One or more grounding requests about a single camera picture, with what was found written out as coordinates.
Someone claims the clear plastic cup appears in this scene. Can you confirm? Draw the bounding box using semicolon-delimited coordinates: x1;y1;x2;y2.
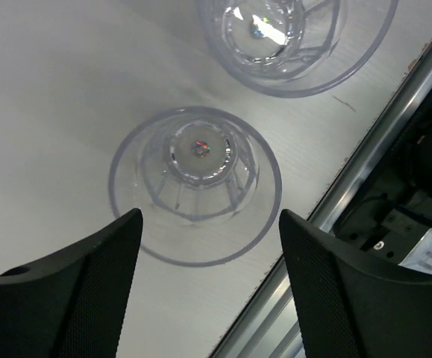
108;107;282;268
195;1;398;98

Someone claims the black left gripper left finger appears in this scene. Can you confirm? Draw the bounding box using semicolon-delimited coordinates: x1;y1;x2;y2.
0;209;143;357

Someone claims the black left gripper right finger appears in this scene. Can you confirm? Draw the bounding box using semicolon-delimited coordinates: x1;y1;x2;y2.
279;209;432;357

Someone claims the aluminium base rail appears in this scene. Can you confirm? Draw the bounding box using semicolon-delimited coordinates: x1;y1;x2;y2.
213;43;432;357

